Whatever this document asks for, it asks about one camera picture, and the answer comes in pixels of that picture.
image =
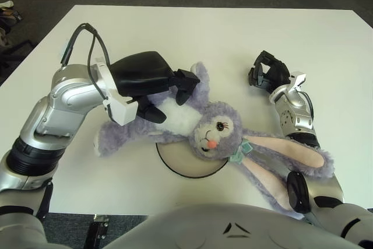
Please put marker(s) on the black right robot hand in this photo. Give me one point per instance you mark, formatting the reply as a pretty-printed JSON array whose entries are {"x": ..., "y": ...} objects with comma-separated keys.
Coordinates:
[{"x": 279, "y": 75}]

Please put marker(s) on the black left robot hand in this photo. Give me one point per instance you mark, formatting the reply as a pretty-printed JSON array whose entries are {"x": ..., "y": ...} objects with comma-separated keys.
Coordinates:
[{"x": 140, "y": 74}]

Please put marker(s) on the purple plush bunny doll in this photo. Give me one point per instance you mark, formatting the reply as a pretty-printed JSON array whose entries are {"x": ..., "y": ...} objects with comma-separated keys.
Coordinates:
[{"x": 215, "y": 126}]

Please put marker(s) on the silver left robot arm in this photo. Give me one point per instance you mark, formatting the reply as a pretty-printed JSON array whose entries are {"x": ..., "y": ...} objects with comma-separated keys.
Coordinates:
[{"x": 64, "y": 103}]

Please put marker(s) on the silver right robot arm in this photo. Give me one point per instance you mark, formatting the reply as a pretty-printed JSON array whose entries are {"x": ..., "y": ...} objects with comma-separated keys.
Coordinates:
[{"x": 294, "y": 117}]

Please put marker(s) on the white plate black rim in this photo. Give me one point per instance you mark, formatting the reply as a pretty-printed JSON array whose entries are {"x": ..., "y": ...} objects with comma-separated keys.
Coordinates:
[{"x": 186, "y": 161}]

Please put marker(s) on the black office chair base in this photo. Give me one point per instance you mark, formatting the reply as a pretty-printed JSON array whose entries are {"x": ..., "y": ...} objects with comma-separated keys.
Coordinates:
[{"x": 17, "y": 49}]

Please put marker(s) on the dark floor clutter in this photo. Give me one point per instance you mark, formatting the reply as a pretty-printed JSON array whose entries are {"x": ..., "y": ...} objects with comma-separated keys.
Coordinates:
[{"x": 8, "y": 14}]

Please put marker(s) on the grey robot torso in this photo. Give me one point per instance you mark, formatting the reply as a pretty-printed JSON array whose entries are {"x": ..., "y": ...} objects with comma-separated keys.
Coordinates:
[{"x": 204, "y": 228}]

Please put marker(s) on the metal table bracket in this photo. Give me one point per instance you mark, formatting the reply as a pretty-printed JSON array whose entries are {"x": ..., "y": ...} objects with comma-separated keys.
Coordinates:
[{"x": 100, "y": 225}]

